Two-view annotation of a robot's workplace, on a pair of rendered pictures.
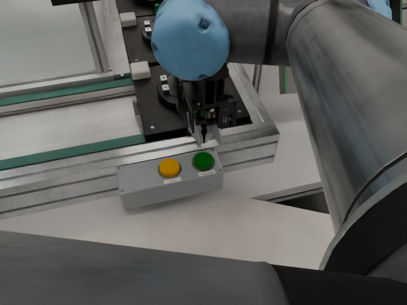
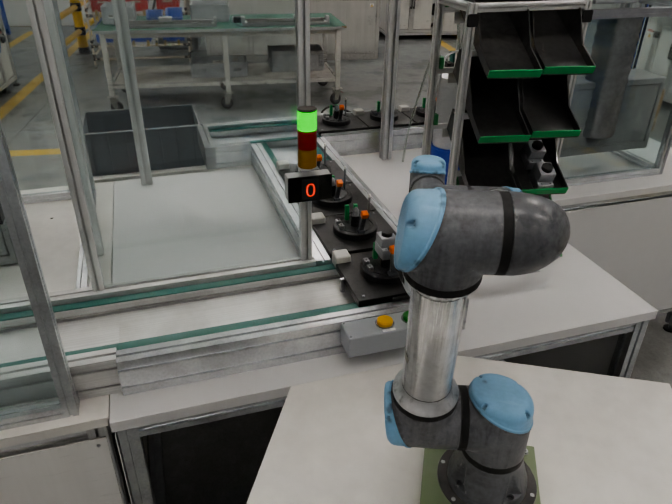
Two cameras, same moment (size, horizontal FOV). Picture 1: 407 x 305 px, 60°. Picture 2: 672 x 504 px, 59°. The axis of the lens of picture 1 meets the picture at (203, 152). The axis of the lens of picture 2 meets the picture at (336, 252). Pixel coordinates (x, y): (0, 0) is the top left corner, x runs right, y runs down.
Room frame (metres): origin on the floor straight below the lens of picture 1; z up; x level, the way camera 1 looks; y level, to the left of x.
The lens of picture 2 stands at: (-0.75, 0.26, 1.85)
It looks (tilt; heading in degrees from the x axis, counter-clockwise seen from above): 30 degrees down; 357
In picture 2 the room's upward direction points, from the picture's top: 1 degrees clockwise
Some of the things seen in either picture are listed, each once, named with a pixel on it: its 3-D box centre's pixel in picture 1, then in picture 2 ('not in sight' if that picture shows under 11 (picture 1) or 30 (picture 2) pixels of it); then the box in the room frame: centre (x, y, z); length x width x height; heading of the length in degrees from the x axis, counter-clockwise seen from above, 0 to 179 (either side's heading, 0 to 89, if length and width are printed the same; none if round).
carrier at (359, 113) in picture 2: not in sight; (384, 109); (2.09, -0.13, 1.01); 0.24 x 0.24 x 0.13; 15
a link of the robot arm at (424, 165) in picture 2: not in sight; (426, 183); (0.43, 0.00, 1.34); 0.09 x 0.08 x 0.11; 172
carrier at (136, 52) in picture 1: (165, 20); (355, 218); (0.91, 0.11, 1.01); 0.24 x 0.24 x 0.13; 15
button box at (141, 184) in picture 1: (170, 177); (384, 332); (0.43, 0.07, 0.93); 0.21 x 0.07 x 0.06; 105
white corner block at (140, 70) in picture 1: (140, 72); (341, 258); (0.73, 0.16, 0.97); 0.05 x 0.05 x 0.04; 15
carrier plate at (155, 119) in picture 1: (186, 94); (384, 273); (0.66, 0.04, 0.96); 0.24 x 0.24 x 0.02; 15
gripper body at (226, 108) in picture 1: (207, 86); not in sight; (0.43, -0.01, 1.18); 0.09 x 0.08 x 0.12; 15
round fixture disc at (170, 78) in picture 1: (186, 88); (385, 268); (0.66, 0.04, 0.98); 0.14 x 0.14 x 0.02
